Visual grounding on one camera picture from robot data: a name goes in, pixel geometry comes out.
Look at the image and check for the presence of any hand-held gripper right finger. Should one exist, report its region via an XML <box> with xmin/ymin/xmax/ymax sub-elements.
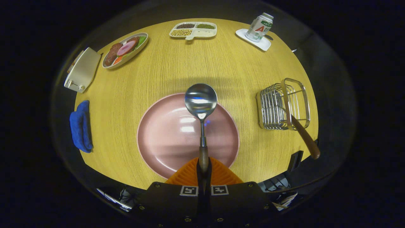
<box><xmin>206</xmin><ymin>157</ymin><xmax>280</xmax><ymax>227</ymax></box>

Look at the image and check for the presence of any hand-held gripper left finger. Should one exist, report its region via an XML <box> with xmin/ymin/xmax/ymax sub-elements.
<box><xmin>131</xmin><ymin>157</ymin><xmax>204</xmax><ymax>227</ymax></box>

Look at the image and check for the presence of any white square coaster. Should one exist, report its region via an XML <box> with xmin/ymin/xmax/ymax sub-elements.
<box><xmin>235</xmin><ymin>28</ymin><xmax>272</xmax><ymax>52</ymax></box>

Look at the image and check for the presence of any black table clamp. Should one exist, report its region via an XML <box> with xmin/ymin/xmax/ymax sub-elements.
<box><xmin>288</xmin><ymin>150</ymin><xmax>304</xmax><ymax>173</ymax></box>

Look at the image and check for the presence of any metal fork wooden handle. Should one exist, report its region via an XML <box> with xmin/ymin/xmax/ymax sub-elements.
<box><xmin>277</xmin><ymin>79</ymin><xmax>321</xmax><ymax>160</ymax></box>

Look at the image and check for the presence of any white toaster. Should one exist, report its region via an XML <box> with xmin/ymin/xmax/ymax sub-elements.
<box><xmin>64</xmin><ymin>47</ymin><xmax>102</xmax><ymax>93</ymax></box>

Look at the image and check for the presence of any white divided dish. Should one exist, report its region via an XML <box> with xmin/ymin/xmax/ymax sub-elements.
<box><xmin>169</xmin><ymin>22</ymin><xmax>217</xmax><ymax>41</ymax></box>

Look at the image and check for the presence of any oval food plate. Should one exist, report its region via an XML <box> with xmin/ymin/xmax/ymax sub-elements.
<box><xmin>102</xmin><ymin>33</ymin><xmax>149</xmax><ymax>70</ymax></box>

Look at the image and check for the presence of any brown meat patty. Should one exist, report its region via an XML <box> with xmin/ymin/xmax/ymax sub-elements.
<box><xmin>104</xmin><ymin>43</ymin><xmax>123</xmax><ymax>66</ymax></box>

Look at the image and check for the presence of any blue cloth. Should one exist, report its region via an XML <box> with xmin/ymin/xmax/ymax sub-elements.
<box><xmin>70</xmin><ymin>100</ymin><xmax>93</xmax><ymax>153</ymax></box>

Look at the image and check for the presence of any white drink bottle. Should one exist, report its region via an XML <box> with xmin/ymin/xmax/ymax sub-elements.
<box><xmin>245</xmin><ymin>12</ymin><xmax>274</xmax><ymax>42</ymax></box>

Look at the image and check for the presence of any metal spoon wooden handle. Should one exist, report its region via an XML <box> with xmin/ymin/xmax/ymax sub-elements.
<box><xmin>184</xmin><ymin>83</ymin><xmax>218</xmax><ymax>174</ymax></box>

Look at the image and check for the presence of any metal wire cutlery basket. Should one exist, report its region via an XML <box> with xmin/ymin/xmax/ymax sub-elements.
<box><xmin>256</xmin><ymin>78</ymin><xmax>311</xmax><ymax>131</ymax></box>

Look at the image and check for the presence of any pink ham slice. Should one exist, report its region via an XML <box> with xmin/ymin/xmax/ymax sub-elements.
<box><xmin>116</xmin><ymin>40</ymin><xmax>137</xmax><ymax>56</ymax></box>

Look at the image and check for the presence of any pink plate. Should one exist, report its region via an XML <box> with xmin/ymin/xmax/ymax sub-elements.
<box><xmin>137</xmin><ymin>93</ymin><xmax>240</xmax><ymax>180</ymax></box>

